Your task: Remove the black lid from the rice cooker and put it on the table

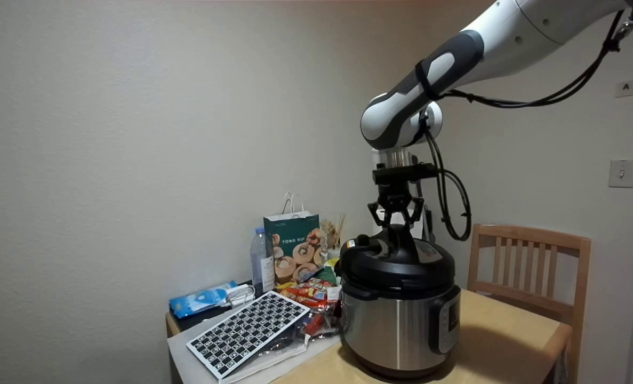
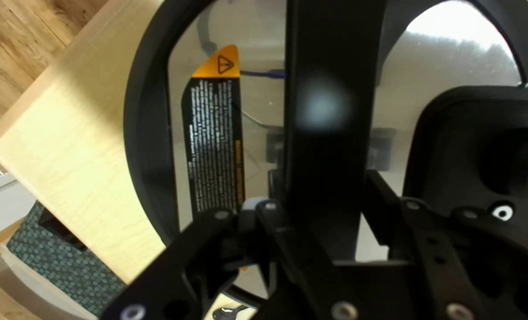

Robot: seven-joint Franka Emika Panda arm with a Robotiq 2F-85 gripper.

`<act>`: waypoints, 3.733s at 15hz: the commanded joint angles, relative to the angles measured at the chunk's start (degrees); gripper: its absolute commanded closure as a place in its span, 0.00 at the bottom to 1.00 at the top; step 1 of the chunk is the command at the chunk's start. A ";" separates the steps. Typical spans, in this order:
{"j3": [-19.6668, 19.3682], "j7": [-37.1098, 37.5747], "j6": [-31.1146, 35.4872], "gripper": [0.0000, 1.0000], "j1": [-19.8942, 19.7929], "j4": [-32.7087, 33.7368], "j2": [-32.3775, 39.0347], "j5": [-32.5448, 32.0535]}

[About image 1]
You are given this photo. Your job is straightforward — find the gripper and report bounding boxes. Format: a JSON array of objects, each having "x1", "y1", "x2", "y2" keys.
[{"x1": 367, "y1": 181, "x2": 426, "y2": 228}]

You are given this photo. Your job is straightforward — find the light switch plate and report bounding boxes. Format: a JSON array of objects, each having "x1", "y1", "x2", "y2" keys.
[{"x1": 608, "y1": 159, "x2": 633, "y2": 188}]

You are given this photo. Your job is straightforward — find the black rice cooker lid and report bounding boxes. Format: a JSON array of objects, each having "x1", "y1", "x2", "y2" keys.
[{"x1": 339, "y1": 224, "x2": 456, "y2": 300}]

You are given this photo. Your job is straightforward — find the dried reeds in jar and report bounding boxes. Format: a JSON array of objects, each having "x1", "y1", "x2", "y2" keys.
[{"x1": 320, "y1": 212, "x2": 347, "y2": 260}]

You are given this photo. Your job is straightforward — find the checkered calibration board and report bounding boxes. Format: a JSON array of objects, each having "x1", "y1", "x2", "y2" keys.
[{"x1": 186, "y1": 290, "x2": 311, "y2": 381}]

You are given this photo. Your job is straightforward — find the steel rice cooker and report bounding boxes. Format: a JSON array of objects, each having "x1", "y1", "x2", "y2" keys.
[{"x1": 335, "y1": 224, "x2": 462, "y2": 380}]

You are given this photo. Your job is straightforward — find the wooden chair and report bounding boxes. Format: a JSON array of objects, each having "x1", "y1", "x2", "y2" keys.
[{"x1": 466, "y1": 223, "x2": 592, "y2": 384}]

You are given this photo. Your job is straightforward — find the green printed paper bag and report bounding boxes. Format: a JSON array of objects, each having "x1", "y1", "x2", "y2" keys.
[{"x1": 263, "y1": 193, "x2": 325, "y2": 285}]

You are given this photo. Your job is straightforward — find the blue wipes packet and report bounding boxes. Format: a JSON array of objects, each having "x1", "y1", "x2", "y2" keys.
[{"x1": 169, "y1": 281, "x2": 238, "y2": 319}]

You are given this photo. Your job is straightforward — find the clear water bottle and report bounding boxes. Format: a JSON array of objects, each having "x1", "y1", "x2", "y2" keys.
[{"x1": 250, "y1": 227, "x2": 276, "y2": 295}]

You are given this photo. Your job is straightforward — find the heap of snack packets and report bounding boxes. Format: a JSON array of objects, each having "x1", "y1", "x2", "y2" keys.
[{"x1": 277, "y1": 265, "x2": 343, "y2": 339}]

